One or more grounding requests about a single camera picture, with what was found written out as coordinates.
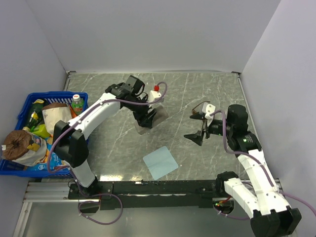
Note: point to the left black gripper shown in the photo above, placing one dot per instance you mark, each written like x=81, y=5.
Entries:
x=143, y=119

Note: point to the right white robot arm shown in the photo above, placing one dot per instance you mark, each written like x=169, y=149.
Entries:
x=269, y=212

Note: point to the green drink bottle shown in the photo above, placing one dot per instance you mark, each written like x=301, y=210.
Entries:
x=77, y=104

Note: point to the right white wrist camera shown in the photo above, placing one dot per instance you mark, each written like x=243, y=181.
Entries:
x=208, y=111

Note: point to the grey felt glasses case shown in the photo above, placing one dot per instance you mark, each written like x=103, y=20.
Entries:
x=160, y=116

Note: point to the blue chips bag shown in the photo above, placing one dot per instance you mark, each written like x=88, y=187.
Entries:
x=55, y=162

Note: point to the light blue cleaning cloth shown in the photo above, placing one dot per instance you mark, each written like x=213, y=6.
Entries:
x=160, y=162

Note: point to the blue plastic basket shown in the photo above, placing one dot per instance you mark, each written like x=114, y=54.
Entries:
x=11, y=168

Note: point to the brown sunglasses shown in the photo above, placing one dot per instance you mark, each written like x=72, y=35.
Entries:
x=197, y=107

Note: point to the brown paper bag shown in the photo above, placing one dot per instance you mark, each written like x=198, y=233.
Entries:
x=53, y=113

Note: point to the aluminium frame rail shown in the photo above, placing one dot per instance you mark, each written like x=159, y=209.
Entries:
x=55, y=192

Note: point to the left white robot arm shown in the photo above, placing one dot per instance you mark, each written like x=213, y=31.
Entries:
x=69, y=138

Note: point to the brown round bread bag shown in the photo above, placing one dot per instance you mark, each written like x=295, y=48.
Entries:
x=24, y=148

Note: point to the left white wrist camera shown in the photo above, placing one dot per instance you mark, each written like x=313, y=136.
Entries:
x=154, y=94

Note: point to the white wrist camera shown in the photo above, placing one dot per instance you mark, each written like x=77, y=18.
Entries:
x=208, y=111
x=154, y=94

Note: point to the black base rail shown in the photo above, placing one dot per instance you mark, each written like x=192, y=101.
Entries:
x=149, y=194

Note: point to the green glass bottle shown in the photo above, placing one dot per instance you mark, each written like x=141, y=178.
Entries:
x=35, y=116

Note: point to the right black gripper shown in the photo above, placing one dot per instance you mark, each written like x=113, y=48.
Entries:
x=197, y=137

